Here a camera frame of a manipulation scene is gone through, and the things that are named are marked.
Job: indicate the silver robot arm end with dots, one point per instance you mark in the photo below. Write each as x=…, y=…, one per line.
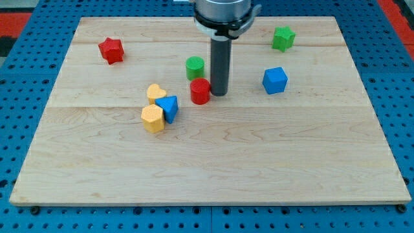
x=224, y=20

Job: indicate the red cylinder block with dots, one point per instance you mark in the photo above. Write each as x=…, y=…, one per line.
x=200, y=91

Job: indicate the blue triangle block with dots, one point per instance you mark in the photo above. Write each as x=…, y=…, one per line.
x=170, y=107

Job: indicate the green cylinder block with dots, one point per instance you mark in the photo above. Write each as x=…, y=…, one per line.
x=194, y=68

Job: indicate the yellow hexagon block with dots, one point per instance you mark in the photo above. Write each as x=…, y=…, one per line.
x=153, y=118

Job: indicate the yellow heart block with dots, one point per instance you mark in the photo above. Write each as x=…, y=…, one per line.
x=154, y=91

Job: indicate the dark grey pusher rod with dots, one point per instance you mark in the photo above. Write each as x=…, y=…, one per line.
x=220, y=56

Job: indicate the light wooden board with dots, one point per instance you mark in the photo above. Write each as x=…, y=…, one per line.
x=317, y=143

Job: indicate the blue cube block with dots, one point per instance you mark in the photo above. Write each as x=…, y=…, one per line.
x=275, y=80

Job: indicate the green star block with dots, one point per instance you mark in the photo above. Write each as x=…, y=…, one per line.
x=283, y=38

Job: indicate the red star block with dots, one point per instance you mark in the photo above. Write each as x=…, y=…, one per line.
x=111, y=50

